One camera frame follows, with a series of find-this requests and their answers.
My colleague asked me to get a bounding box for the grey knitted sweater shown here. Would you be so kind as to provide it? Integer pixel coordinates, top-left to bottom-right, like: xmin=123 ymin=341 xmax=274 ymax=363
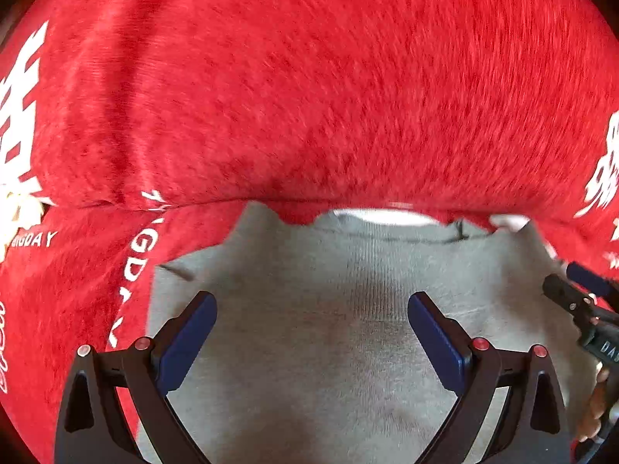
xmin=147 ymin=204 xmax=596 ymax=463

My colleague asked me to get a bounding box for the person's right hand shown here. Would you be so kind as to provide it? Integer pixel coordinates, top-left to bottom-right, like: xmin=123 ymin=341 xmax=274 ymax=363
xmin=576 ymin=367 xmax=610 ymax=442

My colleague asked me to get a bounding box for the red sofa seat cover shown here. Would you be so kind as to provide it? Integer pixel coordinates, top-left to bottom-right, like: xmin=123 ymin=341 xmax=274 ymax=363
xmin=0 ymin=199 xmax=619 ymax=464

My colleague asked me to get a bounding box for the orange patterned cloth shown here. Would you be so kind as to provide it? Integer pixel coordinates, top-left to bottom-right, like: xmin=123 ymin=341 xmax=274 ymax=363
xmin=0 ymin=186 xmax=45 ymax=261

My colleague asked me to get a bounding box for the red sofa back cushion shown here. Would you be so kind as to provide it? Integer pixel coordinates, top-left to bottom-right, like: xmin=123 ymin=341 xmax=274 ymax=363
xmin=1 ymin=0 xmax=618 ymax=246

